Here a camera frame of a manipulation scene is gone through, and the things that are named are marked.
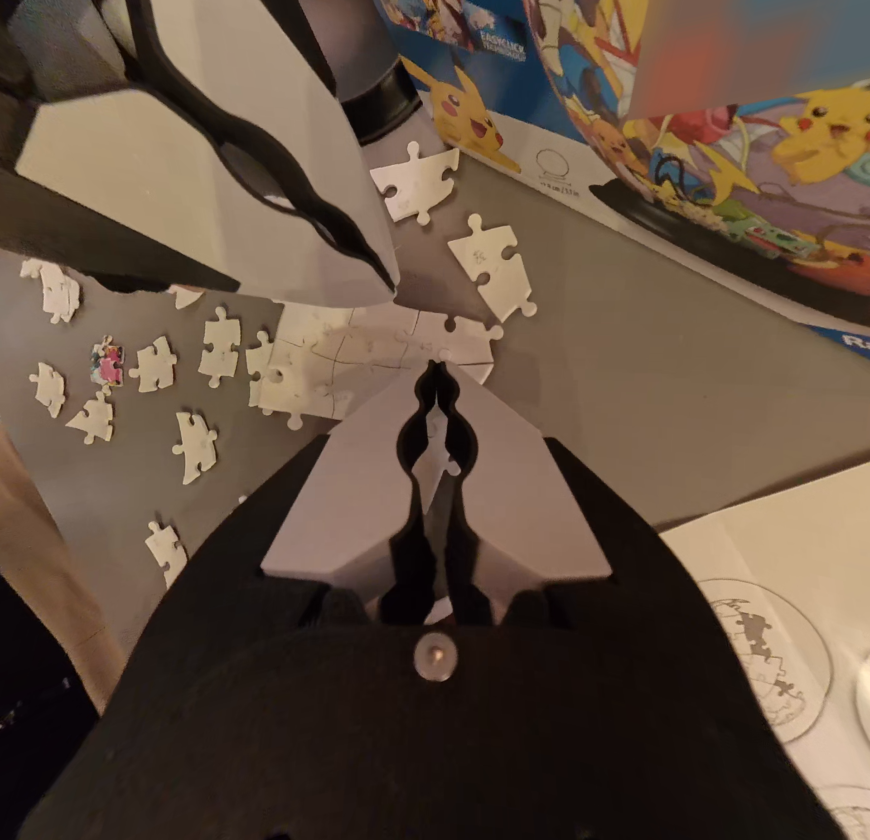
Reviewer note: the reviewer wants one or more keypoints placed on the black round ball stand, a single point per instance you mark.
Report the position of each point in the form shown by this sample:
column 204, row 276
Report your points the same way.
column 380, row 105

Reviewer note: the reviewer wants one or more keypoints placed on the white instruction sheet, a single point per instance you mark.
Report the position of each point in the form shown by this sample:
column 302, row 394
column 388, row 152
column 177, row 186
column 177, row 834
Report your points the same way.
column 781, row 547

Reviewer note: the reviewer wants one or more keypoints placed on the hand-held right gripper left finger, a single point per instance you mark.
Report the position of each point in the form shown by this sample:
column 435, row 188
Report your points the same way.
column 326, row 513

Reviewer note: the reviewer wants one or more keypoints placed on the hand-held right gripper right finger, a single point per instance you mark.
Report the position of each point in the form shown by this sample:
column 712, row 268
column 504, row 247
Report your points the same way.
column 537, row 513

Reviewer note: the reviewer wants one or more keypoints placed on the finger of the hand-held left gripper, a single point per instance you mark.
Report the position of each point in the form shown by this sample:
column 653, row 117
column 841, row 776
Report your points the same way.
column 272, row 71
column 136, row 173

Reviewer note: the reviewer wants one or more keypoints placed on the person's black jacket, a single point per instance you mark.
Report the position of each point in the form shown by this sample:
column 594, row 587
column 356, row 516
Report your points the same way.
column 34, row 717

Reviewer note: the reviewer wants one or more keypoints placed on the colourful cartoon puzzle box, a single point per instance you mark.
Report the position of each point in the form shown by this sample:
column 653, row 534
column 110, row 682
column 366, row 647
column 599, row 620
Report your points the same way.
column 544, row 139

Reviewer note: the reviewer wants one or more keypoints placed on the person's beige trousers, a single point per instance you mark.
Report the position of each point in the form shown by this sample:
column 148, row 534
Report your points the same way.
column 41, row 547

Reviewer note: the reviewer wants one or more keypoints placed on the white puzzle pieces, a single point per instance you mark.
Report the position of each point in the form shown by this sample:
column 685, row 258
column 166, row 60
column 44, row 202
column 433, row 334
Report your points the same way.
column 414, row 184

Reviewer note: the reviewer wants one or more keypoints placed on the pink printed puzzle piece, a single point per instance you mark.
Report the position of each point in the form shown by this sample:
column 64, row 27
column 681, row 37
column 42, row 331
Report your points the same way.
column 107, row 364

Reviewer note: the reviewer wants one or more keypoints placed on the small white puzzle section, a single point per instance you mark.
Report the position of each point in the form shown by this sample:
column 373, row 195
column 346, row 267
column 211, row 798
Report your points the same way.
column 299, row 371

